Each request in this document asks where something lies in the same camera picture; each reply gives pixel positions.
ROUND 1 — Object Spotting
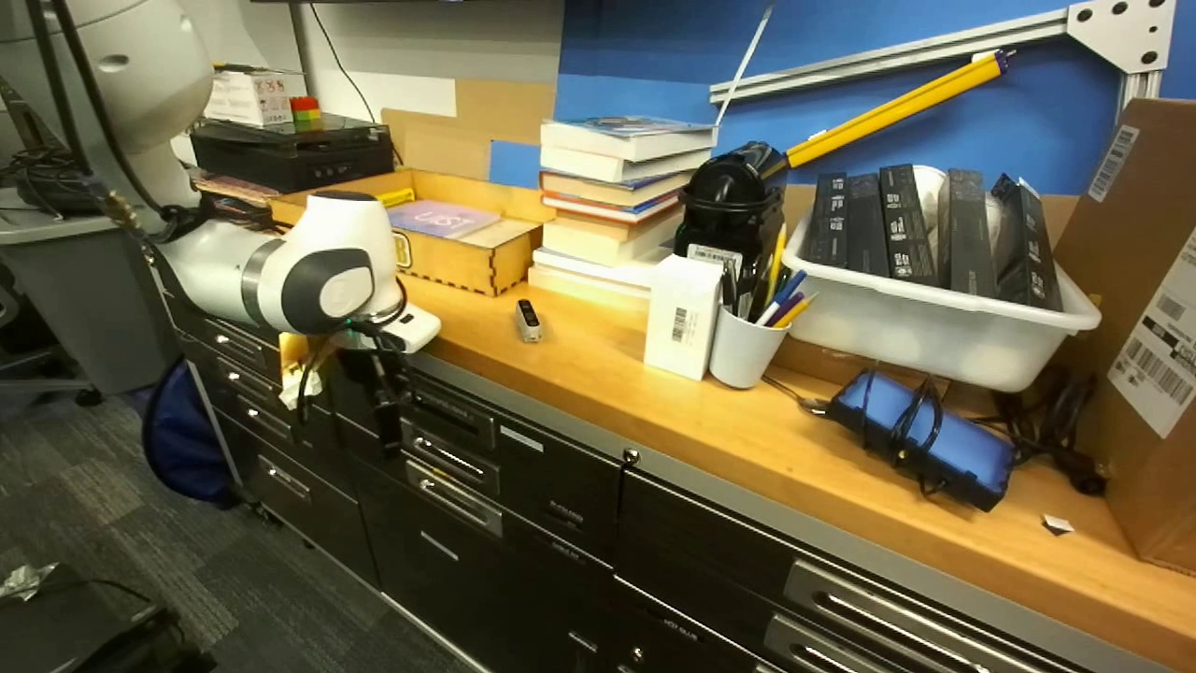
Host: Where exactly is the white plastic bin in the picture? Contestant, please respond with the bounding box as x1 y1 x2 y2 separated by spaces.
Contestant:
785 165 1103 393

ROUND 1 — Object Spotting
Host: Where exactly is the small black silver clip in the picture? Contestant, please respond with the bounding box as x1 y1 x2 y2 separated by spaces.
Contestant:
517 300 542 346

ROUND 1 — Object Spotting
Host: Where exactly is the wooden Autolab box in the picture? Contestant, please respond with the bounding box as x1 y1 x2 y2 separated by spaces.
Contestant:
273 168 546 300

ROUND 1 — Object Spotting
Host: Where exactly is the brown cardboard box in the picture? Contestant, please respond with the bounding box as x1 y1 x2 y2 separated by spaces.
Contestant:
1055 99 1196 573

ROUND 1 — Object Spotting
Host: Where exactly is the blue power adapter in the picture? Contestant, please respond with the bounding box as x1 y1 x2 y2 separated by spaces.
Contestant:
825 372 1017 514

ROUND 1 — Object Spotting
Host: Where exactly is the white pen cup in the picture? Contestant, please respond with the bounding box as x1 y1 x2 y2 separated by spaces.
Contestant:
710 310 785 389

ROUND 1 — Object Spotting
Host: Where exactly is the blue bag on floor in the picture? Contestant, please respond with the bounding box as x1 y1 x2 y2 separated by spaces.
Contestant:
143 361 238 510

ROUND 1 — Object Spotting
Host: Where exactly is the white rectangular box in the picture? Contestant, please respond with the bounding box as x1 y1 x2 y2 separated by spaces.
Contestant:
642 254 726 378

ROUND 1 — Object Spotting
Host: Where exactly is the black box with stack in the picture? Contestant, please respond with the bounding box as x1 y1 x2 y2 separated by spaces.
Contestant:
192 115 398 190

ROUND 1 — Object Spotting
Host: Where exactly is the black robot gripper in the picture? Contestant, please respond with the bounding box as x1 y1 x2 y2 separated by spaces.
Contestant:
338 330 404 448

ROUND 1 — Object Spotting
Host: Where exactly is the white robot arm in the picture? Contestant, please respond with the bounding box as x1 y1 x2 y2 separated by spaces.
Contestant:
47 0 441 354

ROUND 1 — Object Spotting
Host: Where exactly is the grey metal drawer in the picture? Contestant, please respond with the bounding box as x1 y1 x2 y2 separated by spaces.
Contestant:
398 372 629 565

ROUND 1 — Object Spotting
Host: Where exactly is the aluminium rail with bracket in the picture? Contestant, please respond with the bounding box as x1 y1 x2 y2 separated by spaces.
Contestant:
706 0 1180 105

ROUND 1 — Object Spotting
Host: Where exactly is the stack of books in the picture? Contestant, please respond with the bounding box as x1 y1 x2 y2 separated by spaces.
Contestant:
528 115 714 297

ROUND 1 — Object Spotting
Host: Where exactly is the black cabinet with drawers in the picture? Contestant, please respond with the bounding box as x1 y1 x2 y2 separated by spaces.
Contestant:
151 251 1126 673

